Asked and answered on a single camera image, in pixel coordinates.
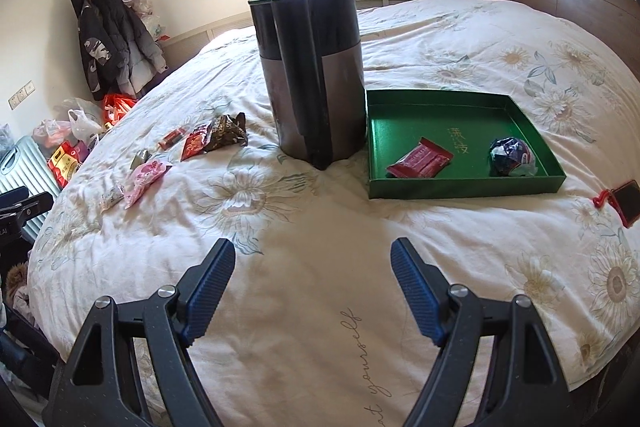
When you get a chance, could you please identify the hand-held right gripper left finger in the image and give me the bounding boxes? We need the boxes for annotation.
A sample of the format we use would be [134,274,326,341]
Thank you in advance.
[42,238,237,427]

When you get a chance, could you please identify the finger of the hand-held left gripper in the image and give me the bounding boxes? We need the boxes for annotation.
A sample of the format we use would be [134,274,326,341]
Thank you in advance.
[0,186,54,223]

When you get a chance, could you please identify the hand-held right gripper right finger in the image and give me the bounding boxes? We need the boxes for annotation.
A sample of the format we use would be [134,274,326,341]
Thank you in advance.
[390,237,588,427]

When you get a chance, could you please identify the white cartoon candy packet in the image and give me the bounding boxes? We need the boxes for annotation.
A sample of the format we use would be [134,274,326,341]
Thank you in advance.
[98,184,126,214]

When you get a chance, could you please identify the pink cartoon snack packet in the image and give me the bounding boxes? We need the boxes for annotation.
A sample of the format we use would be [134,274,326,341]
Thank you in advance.
[122,158,173,209]

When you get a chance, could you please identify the large red snack packet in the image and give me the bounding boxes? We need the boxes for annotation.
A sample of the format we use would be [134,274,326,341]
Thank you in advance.
[386,137,454,180]

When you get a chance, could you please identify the brown snack packet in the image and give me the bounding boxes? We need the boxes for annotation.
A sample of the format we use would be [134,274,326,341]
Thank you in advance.
[202,113,249,152]

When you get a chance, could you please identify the green tray box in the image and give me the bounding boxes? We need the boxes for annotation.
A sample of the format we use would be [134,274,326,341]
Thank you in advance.
[366,89,567,200]

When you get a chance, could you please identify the light blue suitcase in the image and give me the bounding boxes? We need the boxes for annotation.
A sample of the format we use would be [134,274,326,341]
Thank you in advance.
[0,137,63,238]

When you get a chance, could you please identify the red yellow bag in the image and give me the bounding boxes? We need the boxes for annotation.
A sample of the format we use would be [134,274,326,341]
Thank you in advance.
[47,142,83,190]

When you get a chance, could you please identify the fur-trimmed dark coat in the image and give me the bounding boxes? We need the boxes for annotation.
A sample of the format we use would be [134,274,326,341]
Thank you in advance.
[0,257,66,403]

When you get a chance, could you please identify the pink plastic bag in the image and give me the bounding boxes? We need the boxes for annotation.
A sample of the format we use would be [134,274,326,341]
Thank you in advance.
[32,119,73,148]

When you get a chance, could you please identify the white plastic bag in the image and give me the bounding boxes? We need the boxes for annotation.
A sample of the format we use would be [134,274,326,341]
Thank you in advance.
[67,109,103,142]

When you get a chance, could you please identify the floral bed cover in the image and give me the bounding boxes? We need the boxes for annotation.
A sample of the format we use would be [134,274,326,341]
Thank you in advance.
[27,0,640,427]

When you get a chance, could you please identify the red plastic bag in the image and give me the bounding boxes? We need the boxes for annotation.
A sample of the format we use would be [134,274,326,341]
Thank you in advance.
[101,93,138,128]

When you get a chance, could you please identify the small red snack packet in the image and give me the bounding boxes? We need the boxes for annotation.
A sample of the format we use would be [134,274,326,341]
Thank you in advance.
[180,123,216,162]

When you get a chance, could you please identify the small red candy stick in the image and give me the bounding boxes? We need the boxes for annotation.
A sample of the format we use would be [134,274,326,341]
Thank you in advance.
[157,130,187,151]

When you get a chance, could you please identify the blue wrapped snack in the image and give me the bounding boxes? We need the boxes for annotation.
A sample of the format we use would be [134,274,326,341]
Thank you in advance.
[487,136,538,178]

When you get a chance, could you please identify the black patterned jacket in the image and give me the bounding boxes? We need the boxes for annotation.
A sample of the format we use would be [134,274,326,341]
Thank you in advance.
[69,0,126,102]

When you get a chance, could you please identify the grey black puffer jacket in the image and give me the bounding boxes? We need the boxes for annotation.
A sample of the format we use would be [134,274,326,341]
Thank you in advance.
[90,0,168,95]

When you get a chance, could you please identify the hanging plastic bags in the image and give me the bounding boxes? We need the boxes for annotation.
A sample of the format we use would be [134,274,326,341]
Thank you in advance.
[127,0,168,42]

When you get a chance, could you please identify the red-framed black item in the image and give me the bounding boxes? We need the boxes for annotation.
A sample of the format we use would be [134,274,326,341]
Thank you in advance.
[590,179,640,227]

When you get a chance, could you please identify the wooden headboard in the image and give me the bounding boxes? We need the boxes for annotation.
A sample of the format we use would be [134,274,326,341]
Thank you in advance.
[482,0,640,82]

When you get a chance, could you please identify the wall socket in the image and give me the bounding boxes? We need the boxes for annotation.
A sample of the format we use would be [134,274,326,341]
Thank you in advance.
[7,79,36,110]

